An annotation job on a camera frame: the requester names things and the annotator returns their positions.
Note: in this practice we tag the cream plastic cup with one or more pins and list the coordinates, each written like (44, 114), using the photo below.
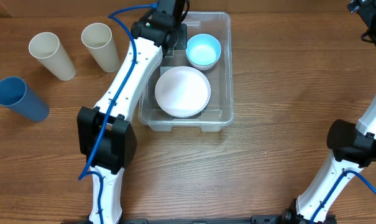
(48, 50)
(98, 39)

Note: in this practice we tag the white label in bin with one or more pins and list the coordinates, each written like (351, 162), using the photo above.
(164, 69)

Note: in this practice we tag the white pink plastic plate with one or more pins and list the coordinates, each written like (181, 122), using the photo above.
(182, 91)

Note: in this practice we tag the light blue plastic bowl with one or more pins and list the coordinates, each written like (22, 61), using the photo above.
(203, 49)

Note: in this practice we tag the clear plastic storage bin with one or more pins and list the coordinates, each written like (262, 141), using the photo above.
(219, 112)

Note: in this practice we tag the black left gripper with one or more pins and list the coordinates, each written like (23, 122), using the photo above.
(183, 41)

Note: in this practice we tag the blue plastic cup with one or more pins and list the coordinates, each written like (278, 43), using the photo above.
(17, 96)

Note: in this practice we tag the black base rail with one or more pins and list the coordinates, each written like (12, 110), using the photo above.
(254, 219)

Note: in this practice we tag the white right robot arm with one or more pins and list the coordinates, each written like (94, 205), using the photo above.
(352, 147)

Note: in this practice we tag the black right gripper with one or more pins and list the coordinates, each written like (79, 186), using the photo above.
(363, 9)

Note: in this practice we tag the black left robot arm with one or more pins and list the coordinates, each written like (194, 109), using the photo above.
(105, 132)

